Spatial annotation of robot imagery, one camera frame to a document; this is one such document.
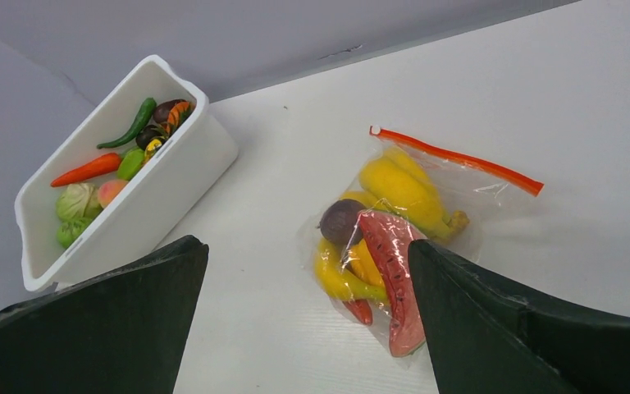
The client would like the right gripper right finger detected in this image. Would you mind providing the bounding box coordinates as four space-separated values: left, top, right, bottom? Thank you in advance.
409 240 630 393

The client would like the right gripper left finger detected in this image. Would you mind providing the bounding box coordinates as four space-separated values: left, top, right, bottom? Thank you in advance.
0 236 209 393

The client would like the red chili pepper toy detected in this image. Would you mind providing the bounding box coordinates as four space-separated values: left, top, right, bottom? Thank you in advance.
342 300 373 327

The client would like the clear zip bag red zipper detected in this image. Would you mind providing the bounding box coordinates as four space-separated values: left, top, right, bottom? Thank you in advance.
298 126 544 366

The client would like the yellow banana bunch toy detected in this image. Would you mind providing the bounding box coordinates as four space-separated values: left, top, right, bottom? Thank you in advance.
339 146 470 245

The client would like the dark purple plum toy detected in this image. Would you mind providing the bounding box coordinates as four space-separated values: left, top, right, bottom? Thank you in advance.
318 199 367 246

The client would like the yellow bell pepper toy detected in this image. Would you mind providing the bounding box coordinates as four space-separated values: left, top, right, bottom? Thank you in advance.
347 239 385 287

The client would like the green cabbage toy lower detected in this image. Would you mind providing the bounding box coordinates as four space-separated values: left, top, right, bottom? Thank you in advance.
56 218 93 250

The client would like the green cabbage toy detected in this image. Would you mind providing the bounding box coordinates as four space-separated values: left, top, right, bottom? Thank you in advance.
55 182 103 221
56 218 93 250

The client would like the green cabbage toy upper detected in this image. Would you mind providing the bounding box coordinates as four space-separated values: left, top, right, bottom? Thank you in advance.
55 182 103 221

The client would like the peach toy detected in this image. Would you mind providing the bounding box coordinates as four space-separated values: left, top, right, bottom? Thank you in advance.
98 179 129 208

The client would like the white plastic bin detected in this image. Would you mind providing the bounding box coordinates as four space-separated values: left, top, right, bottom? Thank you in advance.
15 55 239 291

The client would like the orange carrot toy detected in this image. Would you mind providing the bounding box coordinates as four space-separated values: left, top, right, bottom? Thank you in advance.
50 153 122 188

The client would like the green mango toy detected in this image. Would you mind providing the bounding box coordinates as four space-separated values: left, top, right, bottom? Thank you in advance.
116 148 144 181

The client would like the yellow lemon toy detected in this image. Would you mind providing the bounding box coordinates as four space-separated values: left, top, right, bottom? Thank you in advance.
144 136 167 163

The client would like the dark mangosteen toy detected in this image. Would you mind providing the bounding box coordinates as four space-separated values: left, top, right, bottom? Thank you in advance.
135 125 167 150

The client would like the dark eggplant toy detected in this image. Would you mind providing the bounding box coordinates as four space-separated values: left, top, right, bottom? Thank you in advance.
153 98 184 124

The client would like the green cucumber toy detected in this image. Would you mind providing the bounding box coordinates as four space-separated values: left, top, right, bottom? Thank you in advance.
96 97 157 149

